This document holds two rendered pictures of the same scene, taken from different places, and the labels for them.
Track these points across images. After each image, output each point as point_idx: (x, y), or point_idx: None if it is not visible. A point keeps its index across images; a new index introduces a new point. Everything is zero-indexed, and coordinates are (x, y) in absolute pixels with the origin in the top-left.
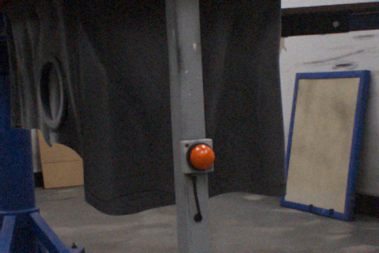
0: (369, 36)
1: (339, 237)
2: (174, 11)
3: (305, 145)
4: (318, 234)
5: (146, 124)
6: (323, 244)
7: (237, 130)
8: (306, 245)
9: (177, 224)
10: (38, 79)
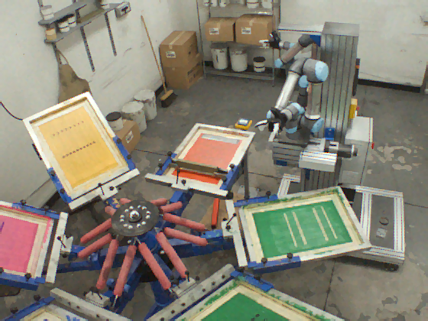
0: None
1: (10, 298)
2: (246, 129)
3: None
4: (5, 308)
5: None
6: (27, 295)
7: None
8: (30, 299)
9: (246, 157)
10: (238, 169)
